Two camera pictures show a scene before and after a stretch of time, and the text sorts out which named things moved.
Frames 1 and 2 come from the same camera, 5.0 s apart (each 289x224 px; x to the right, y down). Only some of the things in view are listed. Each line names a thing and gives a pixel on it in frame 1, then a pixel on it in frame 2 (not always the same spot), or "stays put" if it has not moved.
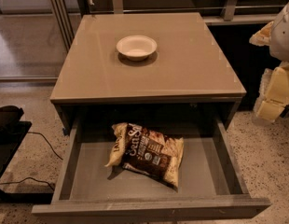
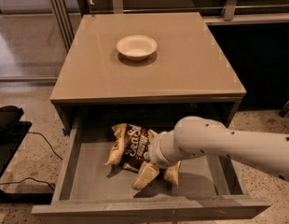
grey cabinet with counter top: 144,65 stays put
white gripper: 282,36 → 155,154
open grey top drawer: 210,178 stays put
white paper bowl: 136,48 stays put
